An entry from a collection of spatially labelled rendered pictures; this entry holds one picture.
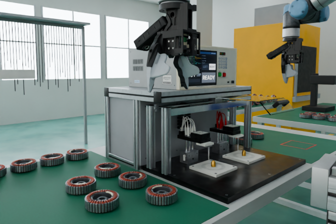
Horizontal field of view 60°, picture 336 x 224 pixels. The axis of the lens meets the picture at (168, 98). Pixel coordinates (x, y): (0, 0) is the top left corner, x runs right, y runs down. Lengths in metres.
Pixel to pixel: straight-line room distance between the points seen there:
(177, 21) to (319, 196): 0.49
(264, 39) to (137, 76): 3.81
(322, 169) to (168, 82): 0.82
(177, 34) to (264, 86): 4.49
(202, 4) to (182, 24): 4.90
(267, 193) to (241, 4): 6.77
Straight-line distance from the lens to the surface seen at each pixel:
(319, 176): 0.73
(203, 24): 5.51
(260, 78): 5.14
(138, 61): 1.51
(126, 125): 1.41
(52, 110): 7.75
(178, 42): 0.66
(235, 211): 1.04
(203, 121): 1.62
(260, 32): 5.19
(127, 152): 1.44
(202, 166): 1.32
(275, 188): 1.26
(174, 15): 0.69
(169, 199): 1.03
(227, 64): 1.56
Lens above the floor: 1.20
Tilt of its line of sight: 5 degrees down
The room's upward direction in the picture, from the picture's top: straight up
